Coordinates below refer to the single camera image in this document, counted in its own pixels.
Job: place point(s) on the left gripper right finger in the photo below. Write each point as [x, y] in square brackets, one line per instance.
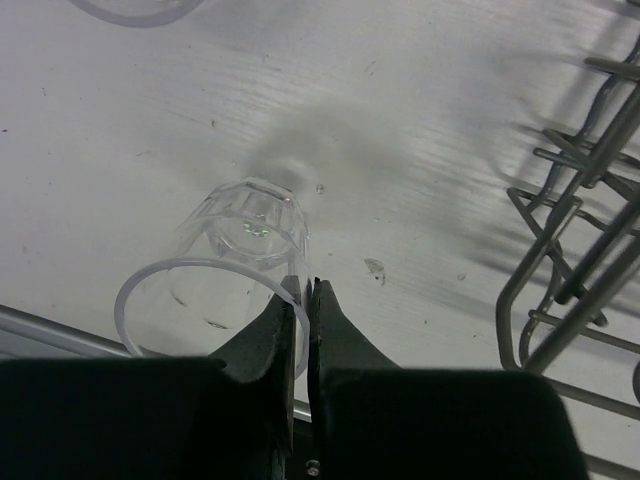
[373, 419]

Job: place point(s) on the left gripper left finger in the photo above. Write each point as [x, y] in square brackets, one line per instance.
[228, 415]

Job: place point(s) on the clear glass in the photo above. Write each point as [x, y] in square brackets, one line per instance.
[138, 13]
[244, 246]

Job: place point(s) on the aluminium mounting rail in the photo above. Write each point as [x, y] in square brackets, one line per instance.
[25, 335]

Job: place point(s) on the grey wire dish rack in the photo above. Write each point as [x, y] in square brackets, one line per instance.
[569, 310]

